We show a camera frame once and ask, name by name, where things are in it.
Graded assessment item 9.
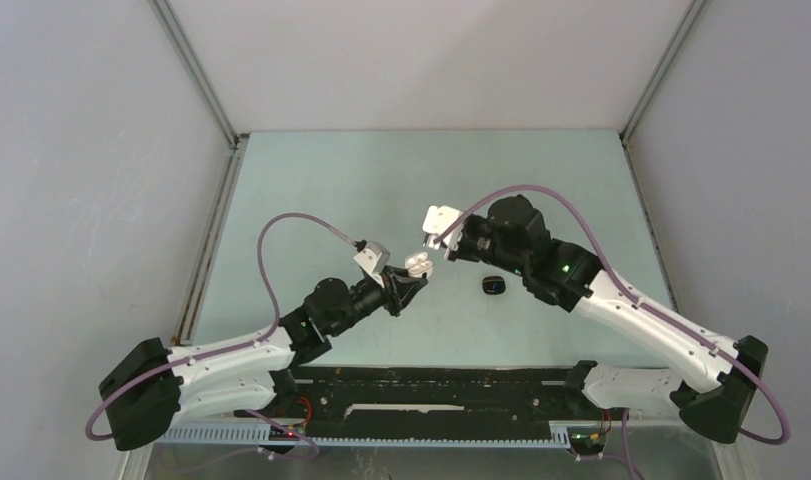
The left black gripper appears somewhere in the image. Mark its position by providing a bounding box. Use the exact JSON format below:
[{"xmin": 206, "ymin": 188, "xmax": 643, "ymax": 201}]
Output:
[{"xmin": 328, "ymin": 264, "xmax": 426, "ymax": 336}]

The white earbud charging case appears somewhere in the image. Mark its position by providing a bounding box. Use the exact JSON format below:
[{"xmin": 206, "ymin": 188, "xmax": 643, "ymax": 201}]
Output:
[{"xmin": 404, "ymin": 251, "xmax": 434, "ymax": 278}]

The black earbud charging case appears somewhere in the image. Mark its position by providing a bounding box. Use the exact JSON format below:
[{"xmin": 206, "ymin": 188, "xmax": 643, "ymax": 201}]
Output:
[{"xmin": 481, "ymin": 275, "xmax": 507, "ymax": 296}]

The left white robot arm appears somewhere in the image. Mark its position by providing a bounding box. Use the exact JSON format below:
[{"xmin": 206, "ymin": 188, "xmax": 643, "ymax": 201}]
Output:
[{"xmin": 99, "ymin": 260, "xmax": 433, "ymax": 451}]

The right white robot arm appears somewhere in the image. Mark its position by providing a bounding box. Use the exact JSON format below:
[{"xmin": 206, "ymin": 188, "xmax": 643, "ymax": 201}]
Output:
[{"xmin": 422, "ymin": 195, "xmax": 768, "ymax": 444}]

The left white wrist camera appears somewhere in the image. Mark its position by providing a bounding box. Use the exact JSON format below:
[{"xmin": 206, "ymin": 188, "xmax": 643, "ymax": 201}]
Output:
[{"xmin": 353, "ymin": 240, "xmax": 390, "ymax": 287}]

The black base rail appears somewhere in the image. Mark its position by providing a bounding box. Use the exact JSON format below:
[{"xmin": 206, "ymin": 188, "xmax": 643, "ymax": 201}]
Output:
[{"xmin": 259, "ymin": 366, "xmax": 622, "ymax": 443}]

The white slotted cable duct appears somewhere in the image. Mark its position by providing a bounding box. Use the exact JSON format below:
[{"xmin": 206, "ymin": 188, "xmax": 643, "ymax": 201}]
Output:
[{"xmin": 153, "ymin": 423, "xmax": 572, "ymax": 449}]

